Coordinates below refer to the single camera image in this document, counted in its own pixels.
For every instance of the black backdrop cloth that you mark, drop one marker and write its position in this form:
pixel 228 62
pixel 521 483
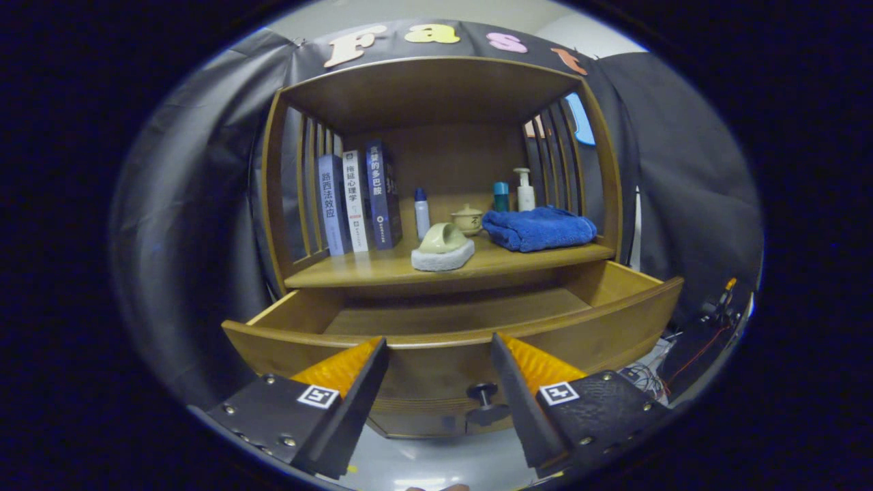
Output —
pixel 682 170

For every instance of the white book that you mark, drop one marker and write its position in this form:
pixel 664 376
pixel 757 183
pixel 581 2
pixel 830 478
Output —
pixel 354 201

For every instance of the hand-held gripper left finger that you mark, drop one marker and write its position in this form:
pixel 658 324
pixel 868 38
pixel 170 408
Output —
pixel 358 402

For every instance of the dark blue book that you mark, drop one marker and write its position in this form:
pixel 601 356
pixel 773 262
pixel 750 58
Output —
pixel 380 198

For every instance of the light blue book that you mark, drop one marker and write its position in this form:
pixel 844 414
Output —
pixel 333 204

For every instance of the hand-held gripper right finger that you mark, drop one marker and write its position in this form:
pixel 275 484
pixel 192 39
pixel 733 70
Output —
pixel 522 409

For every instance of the small white bottle blue cap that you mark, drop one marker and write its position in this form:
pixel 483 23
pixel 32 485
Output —
pixel 422 218

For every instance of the wooden countertop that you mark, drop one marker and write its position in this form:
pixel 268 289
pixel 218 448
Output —
pixel 518 262

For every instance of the folded blue towel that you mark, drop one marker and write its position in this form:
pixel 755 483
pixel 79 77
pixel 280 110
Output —
pixel 539 230

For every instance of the teal bottle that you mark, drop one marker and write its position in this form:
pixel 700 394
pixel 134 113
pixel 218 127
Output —
pixel 501 198

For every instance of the orange and black device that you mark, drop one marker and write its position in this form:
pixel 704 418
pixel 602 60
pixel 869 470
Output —
pixel 728 285

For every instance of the white pump bottle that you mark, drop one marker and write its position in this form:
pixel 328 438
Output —
pixel 526 196

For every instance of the beige lidded ceramic jar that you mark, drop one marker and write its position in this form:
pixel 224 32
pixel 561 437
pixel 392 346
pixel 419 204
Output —
pixel 469 219

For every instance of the wooden cabinet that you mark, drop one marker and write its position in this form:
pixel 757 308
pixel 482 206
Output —
pixel 430 88

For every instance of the dark drawer knob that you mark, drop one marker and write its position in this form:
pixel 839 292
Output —
pixel 483 392

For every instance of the wooden drawer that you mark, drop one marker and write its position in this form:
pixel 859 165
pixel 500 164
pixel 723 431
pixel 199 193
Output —
pixel 436 372

